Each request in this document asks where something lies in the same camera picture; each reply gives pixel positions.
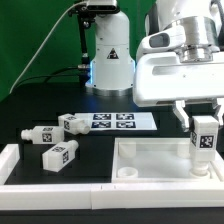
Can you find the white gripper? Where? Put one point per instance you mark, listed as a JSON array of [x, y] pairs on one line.
[[161, 79]]

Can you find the white square tabletop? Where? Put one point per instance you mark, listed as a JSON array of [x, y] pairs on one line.
[[150, 160]]

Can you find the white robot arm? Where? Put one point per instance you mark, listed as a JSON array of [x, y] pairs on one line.
[[188, 28]]

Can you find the white sheet with markers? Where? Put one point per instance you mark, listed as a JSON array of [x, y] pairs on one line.
[[119, 121]]

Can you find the white U-shaped fence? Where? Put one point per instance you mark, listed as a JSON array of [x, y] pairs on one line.
[[106, 196]]

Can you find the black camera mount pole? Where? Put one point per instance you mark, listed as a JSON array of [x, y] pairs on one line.
[[85, 20]]

